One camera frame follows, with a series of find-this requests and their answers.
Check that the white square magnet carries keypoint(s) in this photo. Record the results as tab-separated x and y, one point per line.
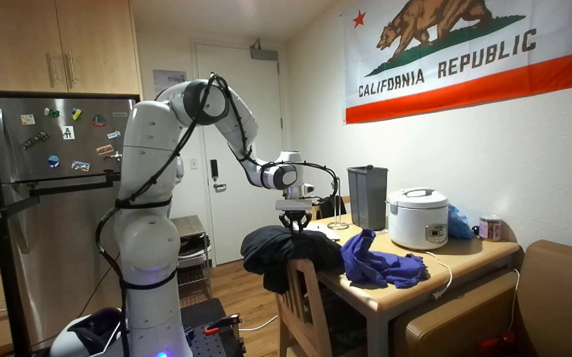
67	134

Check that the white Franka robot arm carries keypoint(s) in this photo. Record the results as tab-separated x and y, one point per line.
147	251

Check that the dark dotted seat cushion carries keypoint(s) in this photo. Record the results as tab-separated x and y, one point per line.
345	325

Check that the wooden wall cabinet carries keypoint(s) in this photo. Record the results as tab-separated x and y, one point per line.
53	47

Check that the purple cloth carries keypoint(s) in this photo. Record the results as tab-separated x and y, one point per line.
377	269

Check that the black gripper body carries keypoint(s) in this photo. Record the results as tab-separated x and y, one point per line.
294	220

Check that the tall grey bin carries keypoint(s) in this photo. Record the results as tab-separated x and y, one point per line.
367	200

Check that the blue crumpled cloth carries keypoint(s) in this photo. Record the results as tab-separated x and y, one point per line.
458	226

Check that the silver door lever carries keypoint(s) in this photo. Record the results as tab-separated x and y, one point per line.
218	188

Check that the navy hoodie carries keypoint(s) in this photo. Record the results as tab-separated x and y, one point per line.
276	283

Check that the dark grey jacket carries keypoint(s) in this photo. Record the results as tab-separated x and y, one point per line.
278	255

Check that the dark long magnet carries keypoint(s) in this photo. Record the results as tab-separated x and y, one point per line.
33	140

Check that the pink mug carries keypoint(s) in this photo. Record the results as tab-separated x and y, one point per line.
490	230

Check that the grey wall panel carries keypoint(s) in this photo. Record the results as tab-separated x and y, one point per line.
164	79

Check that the round red green magnet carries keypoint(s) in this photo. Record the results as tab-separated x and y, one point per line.
99	122

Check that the pink magnet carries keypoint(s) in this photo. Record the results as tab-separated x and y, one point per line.
105	150

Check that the round blue magnet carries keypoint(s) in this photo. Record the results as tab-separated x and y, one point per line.
53	162

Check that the stainless steel fridge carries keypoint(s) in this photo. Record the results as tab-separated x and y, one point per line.
53	265

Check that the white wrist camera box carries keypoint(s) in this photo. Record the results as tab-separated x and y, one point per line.
305	190

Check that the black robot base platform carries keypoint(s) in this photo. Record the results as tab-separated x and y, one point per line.
196	315

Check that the colourful oblong magnet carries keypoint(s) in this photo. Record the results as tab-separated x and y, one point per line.
79	166

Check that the grey door closer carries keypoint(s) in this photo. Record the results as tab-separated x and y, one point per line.
264	53

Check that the white red rectangular magnet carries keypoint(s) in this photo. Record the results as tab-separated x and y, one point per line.
27	120

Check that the California Republic flag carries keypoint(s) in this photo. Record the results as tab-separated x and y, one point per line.
470	41

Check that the light blue magnet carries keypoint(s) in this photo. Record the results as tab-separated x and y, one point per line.
113	136

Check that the brown armchair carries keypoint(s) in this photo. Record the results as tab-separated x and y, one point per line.
564	299

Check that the black door keypad lock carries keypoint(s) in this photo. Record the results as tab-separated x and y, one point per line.
212	170

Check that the yellow green magnet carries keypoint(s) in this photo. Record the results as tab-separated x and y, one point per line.
75	115

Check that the red floor object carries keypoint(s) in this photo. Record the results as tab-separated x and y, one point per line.
496	347

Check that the wooden slatted chair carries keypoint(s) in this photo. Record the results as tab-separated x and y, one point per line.
298	311

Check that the metal shelf cart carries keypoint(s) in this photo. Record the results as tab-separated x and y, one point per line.
188	228

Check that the white rice cooker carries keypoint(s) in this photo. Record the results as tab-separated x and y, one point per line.
417	220

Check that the white light switch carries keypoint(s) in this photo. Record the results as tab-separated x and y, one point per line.
192	164

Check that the wooden table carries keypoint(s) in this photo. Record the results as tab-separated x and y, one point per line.
470	255

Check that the white door with closer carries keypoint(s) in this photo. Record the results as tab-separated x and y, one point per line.
232	220

